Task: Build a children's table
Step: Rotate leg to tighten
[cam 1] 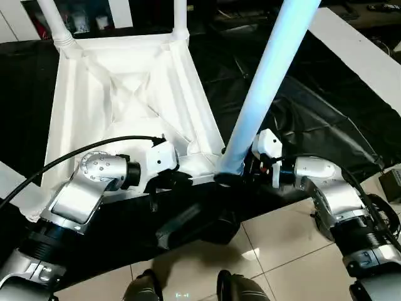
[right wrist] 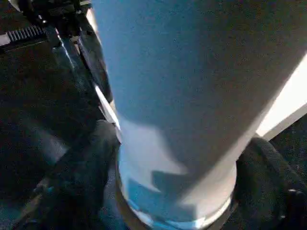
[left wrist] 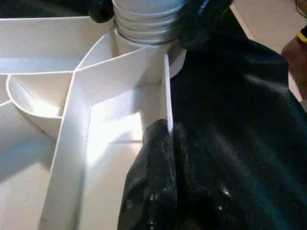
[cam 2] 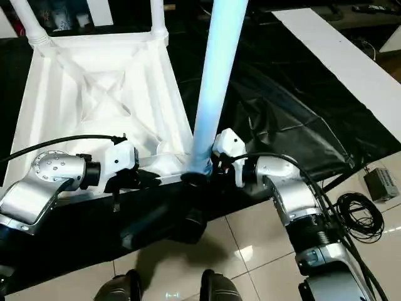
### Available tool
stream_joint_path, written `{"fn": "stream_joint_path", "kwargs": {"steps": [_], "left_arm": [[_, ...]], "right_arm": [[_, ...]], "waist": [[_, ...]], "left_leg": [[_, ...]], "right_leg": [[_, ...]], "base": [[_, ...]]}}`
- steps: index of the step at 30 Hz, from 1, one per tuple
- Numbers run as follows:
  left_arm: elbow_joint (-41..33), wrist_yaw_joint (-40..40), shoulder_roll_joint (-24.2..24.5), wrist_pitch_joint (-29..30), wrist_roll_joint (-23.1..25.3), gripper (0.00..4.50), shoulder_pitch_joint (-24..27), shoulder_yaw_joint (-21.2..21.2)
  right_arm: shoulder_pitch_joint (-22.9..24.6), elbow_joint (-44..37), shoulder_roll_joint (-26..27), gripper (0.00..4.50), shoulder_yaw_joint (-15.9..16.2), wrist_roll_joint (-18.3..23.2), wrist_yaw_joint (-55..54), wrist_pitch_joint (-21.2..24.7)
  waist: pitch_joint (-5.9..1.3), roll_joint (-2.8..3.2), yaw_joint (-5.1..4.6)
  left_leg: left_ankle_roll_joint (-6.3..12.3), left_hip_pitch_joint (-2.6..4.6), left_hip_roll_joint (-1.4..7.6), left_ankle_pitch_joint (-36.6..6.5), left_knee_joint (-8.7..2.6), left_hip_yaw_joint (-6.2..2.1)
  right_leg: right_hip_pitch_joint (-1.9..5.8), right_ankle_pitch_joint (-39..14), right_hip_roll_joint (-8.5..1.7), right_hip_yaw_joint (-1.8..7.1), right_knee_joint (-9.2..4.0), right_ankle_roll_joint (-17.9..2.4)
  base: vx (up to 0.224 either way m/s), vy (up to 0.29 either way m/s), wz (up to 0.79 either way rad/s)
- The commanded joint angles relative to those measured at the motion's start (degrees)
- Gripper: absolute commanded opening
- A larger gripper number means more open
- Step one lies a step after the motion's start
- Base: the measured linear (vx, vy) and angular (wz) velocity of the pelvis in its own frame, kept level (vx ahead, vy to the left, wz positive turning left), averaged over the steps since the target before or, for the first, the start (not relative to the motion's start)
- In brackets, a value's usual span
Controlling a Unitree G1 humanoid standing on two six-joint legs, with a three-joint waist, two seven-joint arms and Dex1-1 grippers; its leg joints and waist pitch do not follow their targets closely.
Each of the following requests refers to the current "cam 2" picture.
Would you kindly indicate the white plastic table leg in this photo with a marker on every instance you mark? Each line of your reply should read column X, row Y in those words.
column 216, row 78
column 31, row 22
column 157, row 15

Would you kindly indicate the white plastic table top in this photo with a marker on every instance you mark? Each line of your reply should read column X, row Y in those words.
column 62, row 94

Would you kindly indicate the black work mat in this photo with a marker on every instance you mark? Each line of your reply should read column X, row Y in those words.
column 282, row 94

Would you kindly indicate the dark robot left foot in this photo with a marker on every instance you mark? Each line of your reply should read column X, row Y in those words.
column 117, row 288

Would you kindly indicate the dark robot foot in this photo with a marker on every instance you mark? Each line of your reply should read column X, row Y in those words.
column 222, row 288
column 117, row 288

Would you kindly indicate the dark robot right foot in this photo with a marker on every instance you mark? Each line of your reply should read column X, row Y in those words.
column 222, row 288

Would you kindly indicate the grey perforated metal box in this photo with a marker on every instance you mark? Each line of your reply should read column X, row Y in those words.
column 379, row 185

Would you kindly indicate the white flat board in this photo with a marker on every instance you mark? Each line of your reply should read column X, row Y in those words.
column 329, row 53

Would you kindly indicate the small white cup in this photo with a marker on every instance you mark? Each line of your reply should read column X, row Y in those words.
column 83, row 19

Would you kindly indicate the black cabinet with gold label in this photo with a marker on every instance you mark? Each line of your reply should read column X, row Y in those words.
column 188, row 6

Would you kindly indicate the white display cabinet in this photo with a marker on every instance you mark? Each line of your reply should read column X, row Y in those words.
column 100, row 12

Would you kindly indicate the white blue patterned jar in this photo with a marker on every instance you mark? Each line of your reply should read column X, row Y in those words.
column 61, row 19

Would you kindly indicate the white low drawer cabinet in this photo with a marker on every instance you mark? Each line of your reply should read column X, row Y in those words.
column 391, row 42

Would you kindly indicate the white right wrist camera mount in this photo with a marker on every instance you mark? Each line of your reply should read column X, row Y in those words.
column 230, row 141

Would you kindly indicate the black metal table frame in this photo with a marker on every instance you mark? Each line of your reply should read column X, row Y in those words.
column 341, row 178

